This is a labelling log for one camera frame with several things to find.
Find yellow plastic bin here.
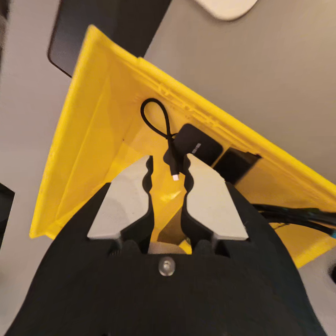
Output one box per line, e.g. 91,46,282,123
29,24,336,268

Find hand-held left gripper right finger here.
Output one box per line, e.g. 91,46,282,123
181,153,249,254

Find braided hdmi cable green plugs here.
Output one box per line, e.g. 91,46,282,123
251,203,336,238

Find black usb hub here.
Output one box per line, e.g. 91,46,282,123
140,98,224,182

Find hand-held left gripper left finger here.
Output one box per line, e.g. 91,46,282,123
87,155,155,254

